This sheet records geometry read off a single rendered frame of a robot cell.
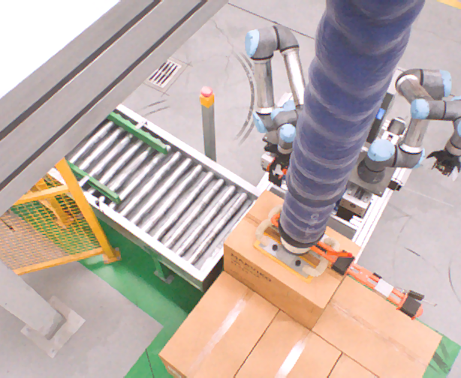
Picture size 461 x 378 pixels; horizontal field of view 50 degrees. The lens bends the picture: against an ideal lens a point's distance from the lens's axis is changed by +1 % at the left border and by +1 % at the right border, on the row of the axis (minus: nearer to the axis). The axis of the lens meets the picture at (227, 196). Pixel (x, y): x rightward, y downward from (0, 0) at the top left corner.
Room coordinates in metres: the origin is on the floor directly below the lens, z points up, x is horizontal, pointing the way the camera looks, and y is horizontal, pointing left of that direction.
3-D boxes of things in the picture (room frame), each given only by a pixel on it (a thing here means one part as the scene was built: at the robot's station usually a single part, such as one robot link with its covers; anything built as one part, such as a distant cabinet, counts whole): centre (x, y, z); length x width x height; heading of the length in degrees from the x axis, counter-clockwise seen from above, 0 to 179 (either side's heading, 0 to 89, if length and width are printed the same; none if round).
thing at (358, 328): (0.59, -0.40, 0.34); 1.20 x 1.00 x 0.40; 54
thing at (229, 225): (1.91, 0.90, 0.45); 2.31 x 0.60 x 0.08; 54
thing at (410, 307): (0.65, -0.83, 1.07); 0.08 x 0.07 x 0.05; 53
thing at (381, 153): (1.40, -0.78, 1.20); 0.13 x 0.12 x 0.14; 85
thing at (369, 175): (1.40, -0.77, 1.09); 0.15 x 0.15 x 0.10
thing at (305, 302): (1.01, -0.33, 0.74); 0.60 x 0.40 x 0.40; 54
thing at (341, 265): (0.86, -0.55, 1.07); 0.10 x 0.08 x 0.06; 143
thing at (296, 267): (0.94, -0.29, 0.97); 0.34 x 0.10 x 0.05; 53
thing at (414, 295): (0.73, -0.82, 1.07); 0.31 x 0.03 x 0.05; 66
